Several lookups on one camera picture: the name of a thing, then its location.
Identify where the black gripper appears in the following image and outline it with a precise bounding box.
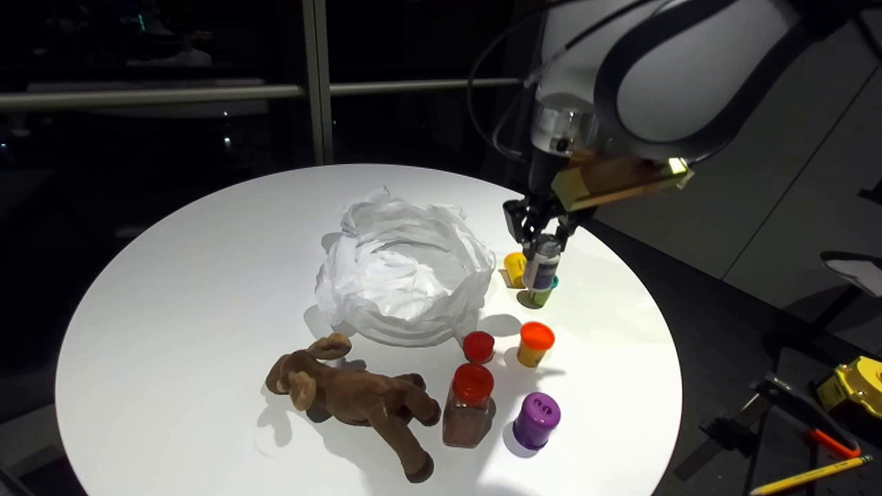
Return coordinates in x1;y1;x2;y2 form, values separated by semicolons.
502;148;583;254

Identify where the white pill bottle blue label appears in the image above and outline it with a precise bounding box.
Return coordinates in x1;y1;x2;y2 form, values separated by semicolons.
525;234;566;294

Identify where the orange lid dough tub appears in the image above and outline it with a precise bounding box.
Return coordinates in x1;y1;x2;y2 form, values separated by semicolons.
514;320;559;373

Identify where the purple dough tub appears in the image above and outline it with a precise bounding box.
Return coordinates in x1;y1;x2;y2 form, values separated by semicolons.
511;389;566;454

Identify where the red lid spice jar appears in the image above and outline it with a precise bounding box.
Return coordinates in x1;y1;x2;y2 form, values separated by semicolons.
441;362;499;451

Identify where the white plastic bag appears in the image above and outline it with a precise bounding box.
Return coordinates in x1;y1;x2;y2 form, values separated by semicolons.
313;184;496;349

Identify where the yellow dough tub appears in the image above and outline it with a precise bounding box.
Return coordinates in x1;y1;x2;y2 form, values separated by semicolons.
499;249;530;289

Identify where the brown plush toy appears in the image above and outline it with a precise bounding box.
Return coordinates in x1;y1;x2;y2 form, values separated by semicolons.
263;331;444;486

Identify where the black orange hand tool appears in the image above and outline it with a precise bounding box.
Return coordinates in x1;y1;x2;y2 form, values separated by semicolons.
701;373;868;464

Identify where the yellow power tool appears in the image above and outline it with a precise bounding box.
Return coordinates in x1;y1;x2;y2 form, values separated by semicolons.
817;353;882;421

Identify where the yellow pencil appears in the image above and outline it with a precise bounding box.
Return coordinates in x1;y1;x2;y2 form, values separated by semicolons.
748;451;872;496

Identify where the metal window railing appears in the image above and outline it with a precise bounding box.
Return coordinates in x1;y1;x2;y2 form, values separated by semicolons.
0;74;547;114

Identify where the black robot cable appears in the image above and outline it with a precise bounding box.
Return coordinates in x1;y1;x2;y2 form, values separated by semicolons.
466;0;645;161

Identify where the grey window post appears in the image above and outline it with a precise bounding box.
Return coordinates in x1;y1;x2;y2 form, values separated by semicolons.
298;0;338;169

